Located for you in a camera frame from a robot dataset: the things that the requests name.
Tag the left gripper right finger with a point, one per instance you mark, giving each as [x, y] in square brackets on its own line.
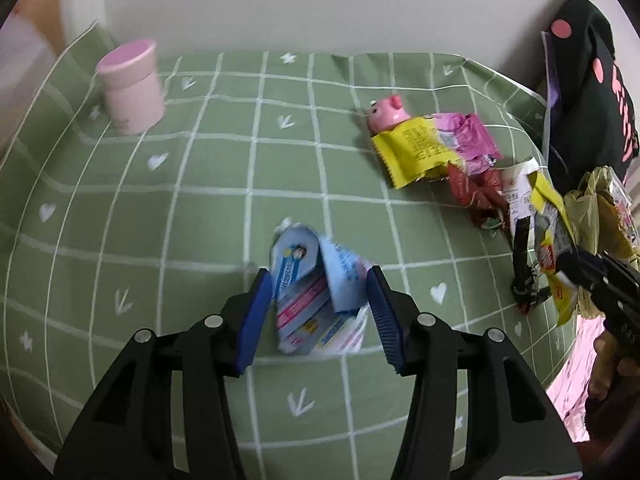
[404, 339]

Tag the yellow pink snack wrapper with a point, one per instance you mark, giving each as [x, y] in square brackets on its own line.
[423, 147]

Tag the right hand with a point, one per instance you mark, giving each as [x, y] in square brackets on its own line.
[611, 360]

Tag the yellow lined trash bin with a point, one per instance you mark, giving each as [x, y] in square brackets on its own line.
[600, 217]

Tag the blue white snack wrapper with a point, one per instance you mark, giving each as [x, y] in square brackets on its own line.
[319, 290]

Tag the green grid tablecloth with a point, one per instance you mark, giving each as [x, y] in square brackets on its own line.
[103, 234]

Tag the pink cylindrical cup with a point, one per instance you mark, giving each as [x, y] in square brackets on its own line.
[132, 90]

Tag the red snack wrapper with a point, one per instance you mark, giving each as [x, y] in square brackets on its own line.
[481, 196]

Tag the pink floral bedsheet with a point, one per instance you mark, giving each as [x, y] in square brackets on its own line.
[569, 390]

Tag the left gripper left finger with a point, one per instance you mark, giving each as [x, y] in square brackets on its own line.
[244, 315]

